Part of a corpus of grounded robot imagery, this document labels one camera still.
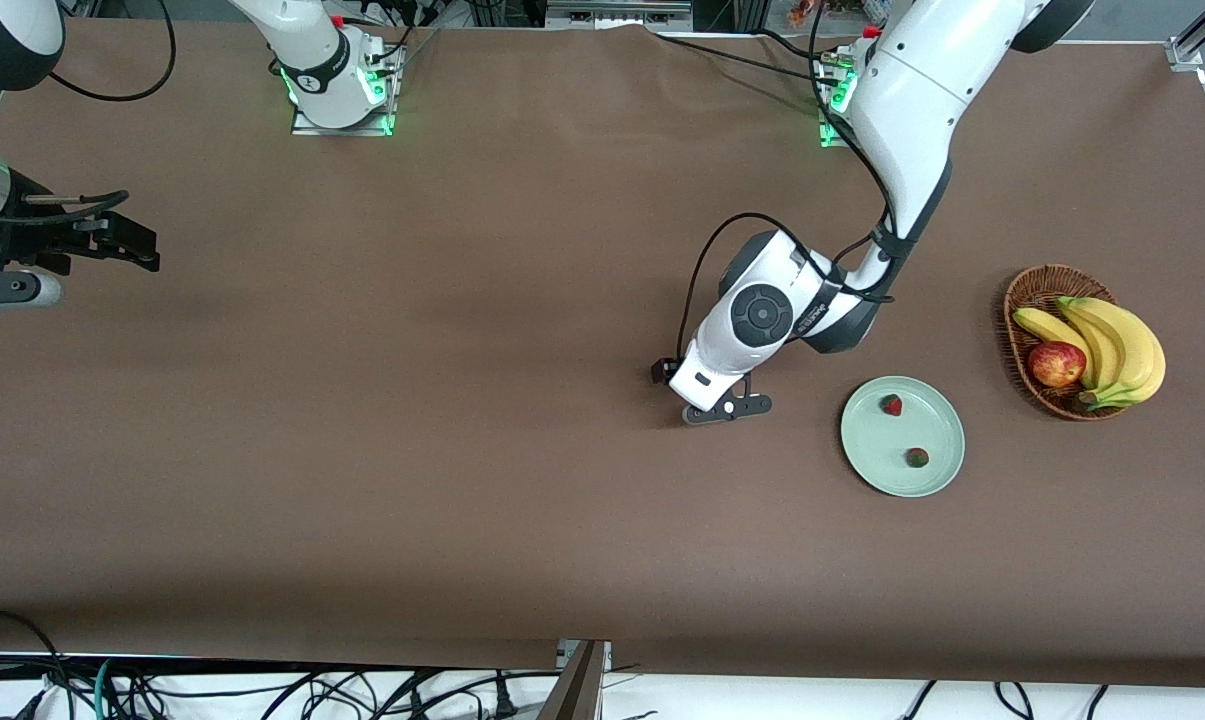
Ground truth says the aluminium frame post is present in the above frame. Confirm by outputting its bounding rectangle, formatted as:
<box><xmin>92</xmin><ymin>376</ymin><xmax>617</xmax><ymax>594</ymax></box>
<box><xmin>1166</xmin><ymin>0</ymin><xmax>1205</xmax><ymax>73</ymax></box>

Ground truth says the silver metal table bracket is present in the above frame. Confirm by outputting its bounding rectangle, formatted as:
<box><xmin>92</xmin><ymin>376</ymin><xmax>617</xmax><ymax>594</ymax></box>
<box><xmin>556</xmin><ymin>639</ymin><xmax>614</xmax><ymax>673</ymax></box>

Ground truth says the pale green round plate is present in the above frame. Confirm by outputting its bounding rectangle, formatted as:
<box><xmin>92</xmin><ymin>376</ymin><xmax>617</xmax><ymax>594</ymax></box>
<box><xmin>840</xmin><ymin>375</ymin><xmax>966</xmax><ymax>499</ymax></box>

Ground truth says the brown wicker basket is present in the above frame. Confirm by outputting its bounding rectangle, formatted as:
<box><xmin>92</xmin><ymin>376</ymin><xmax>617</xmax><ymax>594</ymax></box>
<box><xmin>1003</xmin><ymin>264</ymin><xmax>1135</xmax><ymax>422</ymax></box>

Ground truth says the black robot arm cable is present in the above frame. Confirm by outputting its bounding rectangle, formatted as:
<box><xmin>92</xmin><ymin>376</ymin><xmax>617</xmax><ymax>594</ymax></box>
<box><xmin>676</xmin><ymin>0</ymin><xmax>899</xmax><ymax>373</ymax></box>
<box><xmin>48</xmin><ymin>0</ymin><xmax>177</xmax><ymax>103</ymax></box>

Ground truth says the black base cable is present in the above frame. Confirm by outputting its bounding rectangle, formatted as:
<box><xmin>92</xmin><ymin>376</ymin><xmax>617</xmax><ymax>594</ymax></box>
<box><xmin>346</xmin><ymin>0</ymin><xmax>445</xmax><ymax>79</ymax></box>

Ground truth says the grey background device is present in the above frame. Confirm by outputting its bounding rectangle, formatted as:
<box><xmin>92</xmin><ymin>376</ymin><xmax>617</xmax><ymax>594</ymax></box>
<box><xmin>545</xmin><ymin>0</ymin><xmax>695</xmax><ymax>32</ymax></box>

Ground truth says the brown table cover sheet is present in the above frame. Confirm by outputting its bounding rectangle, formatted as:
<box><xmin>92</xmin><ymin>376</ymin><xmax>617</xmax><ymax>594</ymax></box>
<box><xmin>0</xmin><ymin>18</ymin><xmax>1205</xmax><ymax>691</ymax></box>

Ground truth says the dark support beam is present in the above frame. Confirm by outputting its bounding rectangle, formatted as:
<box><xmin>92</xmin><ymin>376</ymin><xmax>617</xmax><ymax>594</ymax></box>
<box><xmin>536</xmin><ymin>642</ymin><xmax>606</xmax><ymax>720</ymax></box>

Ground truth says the black cable across table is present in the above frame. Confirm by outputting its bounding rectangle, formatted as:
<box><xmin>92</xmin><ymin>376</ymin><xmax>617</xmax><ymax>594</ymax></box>
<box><xmin>757</xmin><ymin>28</ymin><xmax>845</xmax><ymax>63</ymax></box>
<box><xmin>650</xmin><ymin>32</ymin><xmax>839</xmax><ymax>88</ymax></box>

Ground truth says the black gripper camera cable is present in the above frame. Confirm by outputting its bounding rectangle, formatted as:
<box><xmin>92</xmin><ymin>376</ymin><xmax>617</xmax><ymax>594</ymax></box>
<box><xmin>20</xmin><ymin>189</ymin><xmax>131</xmax><ymax>227</ymax></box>

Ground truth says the red apple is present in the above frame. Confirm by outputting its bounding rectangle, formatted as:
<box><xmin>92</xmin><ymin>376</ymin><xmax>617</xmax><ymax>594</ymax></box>
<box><xmin>1027</xmin><ymin>341</ymin><xmax>1088</xmax><ymax>389</ymax></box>

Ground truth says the yellow banana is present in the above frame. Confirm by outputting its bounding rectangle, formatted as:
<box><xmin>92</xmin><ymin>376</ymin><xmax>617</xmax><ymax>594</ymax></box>
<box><xmin>1012</xmin><ymin>306</ymin><xmax>1099</xmax><ymax>391</ymax></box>
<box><xmin>1072</xmin><ymin>298</ymin><xmax>1167</xmax><ymax>412</ymax></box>
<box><xmin>1056</xmin><ymin>296</ymin><xmax>1128</xmax><ymax>393</ymax></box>

